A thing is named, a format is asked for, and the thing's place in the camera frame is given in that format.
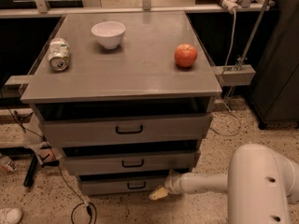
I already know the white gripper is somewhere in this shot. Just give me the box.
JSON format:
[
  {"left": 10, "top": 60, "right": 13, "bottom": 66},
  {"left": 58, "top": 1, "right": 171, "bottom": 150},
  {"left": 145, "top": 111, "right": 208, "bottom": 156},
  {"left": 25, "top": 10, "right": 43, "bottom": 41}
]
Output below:
[{"left": 149, "top": 173, "right": 186, "bottom": 201}]

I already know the grey bottom drawer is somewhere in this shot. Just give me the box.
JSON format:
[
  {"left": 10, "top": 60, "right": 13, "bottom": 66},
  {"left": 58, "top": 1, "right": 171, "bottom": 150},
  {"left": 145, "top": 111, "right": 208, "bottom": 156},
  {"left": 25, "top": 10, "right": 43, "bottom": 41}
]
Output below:
[{"left": 78, "top": 170, "right": 170, "bottom": 196}]

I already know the grey drawer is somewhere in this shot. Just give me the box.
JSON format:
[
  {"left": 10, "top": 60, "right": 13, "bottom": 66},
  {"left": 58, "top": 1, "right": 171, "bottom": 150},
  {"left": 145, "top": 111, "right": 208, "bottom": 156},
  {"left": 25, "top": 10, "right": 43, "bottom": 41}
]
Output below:
[
  {"left": 39, "top": 114, "right": 212, "bottom": 147},
  {"left": 78, "top": 170, "right": 170, "bottom": 196},
  {"left": 64, "top": 150, "right": 199, "bottom": 175}
]

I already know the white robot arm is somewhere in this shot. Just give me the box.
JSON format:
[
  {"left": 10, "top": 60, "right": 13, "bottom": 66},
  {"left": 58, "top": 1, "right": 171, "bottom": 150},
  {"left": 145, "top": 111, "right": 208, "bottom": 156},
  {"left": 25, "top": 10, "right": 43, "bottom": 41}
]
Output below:
[{"left": 149, "top": 144, "right": 299, "bottom": 224}]

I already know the grey middle drawer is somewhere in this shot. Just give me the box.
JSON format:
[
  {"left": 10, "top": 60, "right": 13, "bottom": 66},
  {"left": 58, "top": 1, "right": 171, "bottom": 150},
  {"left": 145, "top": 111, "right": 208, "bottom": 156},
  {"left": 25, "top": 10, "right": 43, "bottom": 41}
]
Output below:
[{"left": 64, "top": 150, "right": 199, "bottom": 175}]

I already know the grey top drawer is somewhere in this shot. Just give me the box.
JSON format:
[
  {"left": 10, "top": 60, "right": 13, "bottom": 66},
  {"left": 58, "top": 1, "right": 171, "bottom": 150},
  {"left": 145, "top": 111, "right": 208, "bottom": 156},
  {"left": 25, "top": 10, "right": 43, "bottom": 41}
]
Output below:
[{"left": 39, "top": 114, "right": 212, "bottom": 147}]

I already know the grey drawer cabinet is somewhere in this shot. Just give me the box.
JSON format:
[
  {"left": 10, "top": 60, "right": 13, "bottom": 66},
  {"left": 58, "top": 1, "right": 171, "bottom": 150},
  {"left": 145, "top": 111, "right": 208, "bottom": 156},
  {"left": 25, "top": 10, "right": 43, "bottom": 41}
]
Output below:
[{"left": 20, "top": 10, "right": 222, "bottom": 196}]

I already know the black clamp tool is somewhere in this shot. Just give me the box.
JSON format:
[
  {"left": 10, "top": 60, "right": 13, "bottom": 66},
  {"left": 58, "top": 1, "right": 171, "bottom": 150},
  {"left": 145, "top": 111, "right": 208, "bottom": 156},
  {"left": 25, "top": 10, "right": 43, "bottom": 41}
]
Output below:
[{"left": 23, "top": 146, "right": 60, "bottom": 188}]

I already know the red apple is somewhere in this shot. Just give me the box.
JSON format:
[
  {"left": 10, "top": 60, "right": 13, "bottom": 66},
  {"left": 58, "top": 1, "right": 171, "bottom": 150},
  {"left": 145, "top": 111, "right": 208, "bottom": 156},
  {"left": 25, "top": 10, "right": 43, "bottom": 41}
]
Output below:
[{"left": 174, "top": 44, "right": 197, "bottom": 68}]

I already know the dark cabinet at right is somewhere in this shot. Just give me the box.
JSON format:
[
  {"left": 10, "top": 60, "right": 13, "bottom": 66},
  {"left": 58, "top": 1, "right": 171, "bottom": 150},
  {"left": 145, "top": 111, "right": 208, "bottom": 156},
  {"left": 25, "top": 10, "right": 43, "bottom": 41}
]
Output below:
[{"left": 247, "top": 0, "right": 299, "bottom": 129}]

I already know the white sneaker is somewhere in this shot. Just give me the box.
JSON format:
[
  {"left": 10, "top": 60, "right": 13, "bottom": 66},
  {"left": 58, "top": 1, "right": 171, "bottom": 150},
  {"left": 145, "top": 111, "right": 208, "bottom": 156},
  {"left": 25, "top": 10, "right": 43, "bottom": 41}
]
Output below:
[{"left": 0, "top": 208, "right": 22, "bottom": 224}]

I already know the plastic bottle on floor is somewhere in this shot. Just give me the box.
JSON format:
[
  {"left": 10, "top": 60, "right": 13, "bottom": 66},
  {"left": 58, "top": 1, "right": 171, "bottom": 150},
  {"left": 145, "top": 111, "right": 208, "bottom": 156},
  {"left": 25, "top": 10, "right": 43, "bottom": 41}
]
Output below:
[{"left": 0, "top": 153, "right": 16, "bottom": 173}]

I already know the white ceramic bowl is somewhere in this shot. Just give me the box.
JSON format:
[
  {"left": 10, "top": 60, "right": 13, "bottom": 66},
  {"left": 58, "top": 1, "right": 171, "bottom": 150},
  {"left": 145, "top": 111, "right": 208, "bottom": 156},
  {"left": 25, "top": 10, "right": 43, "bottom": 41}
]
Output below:
[{"left": 91, "top": 21, "right": 126, "bottom": 49}]

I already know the crushed silver soda can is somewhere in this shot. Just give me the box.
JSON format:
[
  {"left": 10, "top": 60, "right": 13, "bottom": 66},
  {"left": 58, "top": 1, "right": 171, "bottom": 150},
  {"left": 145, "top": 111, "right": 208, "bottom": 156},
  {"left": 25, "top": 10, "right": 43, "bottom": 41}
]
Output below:
[{"left": 48, "top": 38, "right": 70, "bottom": 71}]

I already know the metal diagonal rod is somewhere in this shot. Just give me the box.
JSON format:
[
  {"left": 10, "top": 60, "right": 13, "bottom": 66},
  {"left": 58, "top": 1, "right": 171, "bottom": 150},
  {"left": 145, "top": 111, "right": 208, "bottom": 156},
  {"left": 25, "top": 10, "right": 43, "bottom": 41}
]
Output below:
[{"left": 234, "top": 0, "right": 270, "bottom": 71}]

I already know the black floor cable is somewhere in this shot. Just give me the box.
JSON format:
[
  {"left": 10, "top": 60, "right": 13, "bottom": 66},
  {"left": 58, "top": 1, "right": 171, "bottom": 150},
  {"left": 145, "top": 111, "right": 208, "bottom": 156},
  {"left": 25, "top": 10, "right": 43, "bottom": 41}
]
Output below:
[{"left": 0, "top": 91, "right": 98, "bottom": 224}]

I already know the white power cable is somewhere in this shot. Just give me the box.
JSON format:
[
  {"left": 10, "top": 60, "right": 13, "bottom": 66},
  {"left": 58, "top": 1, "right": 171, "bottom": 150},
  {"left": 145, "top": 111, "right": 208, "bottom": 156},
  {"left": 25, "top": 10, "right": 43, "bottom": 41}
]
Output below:
[{"left": 208, "top": 8, "right": 243, "bottom": 138}]

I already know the grey metal side bracket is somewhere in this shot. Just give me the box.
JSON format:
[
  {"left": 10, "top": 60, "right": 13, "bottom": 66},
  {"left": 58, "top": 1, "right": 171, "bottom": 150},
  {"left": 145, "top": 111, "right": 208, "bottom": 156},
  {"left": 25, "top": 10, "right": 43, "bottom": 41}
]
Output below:
[{"left": 212, "top": 65, "right": 255, "bottom": 87}]

